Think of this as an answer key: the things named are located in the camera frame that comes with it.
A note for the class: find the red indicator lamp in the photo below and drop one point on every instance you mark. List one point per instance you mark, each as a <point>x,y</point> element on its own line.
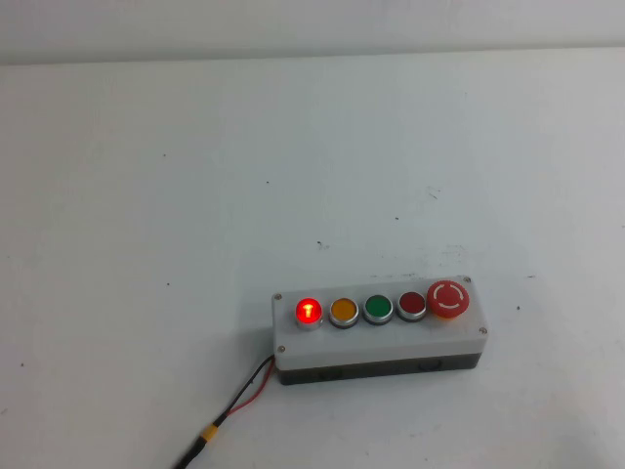
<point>308,311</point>

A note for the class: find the dark red push button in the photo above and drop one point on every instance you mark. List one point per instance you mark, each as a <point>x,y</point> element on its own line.
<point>412,305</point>

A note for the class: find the red emergency stop button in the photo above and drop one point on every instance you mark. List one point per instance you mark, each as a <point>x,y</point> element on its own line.
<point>447,298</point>

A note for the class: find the grey button control box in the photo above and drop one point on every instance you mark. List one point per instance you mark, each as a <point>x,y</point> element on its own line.
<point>381,342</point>

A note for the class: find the yellow push button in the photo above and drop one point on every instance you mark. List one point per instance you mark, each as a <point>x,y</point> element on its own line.
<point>344,311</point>

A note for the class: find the green push button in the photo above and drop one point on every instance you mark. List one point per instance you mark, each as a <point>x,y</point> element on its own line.
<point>378,308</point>

